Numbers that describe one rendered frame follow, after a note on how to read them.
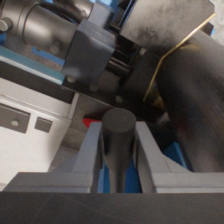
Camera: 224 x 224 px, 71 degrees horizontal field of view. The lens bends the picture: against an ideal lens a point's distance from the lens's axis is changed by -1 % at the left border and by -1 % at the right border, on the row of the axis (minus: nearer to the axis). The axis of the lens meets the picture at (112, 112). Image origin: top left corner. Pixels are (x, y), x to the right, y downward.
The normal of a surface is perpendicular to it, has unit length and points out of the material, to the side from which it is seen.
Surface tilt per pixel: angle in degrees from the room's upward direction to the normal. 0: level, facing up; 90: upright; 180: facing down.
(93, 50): 0
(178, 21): 0
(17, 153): 0
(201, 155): 90
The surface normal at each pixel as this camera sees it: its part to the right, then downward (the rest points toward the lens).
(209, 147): -0.90, -0.33
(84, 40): -0.01, 0.66
